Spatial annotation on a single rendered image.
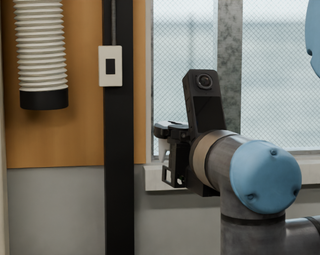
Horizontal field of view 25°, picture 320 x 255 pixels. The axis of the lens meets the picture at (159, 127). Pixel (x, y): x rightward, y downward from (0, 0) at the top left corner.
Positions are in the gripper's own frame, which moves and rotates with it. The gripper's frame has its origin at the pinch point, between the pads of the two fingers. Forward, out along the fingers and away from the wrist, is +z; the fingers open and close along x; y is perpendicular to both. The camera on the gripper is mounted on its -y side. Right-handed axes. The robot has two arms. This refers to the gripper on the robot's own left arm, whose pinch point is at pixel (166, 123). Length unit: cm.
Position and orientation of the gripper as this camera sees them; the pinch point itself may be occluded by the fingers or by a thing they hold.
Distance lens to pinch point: 112.5
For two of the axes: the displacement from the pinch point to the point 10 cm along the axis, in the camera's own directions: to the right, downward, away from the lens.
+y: -0.4, 9.9, 1.1
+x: 9.4, 0.0, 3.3
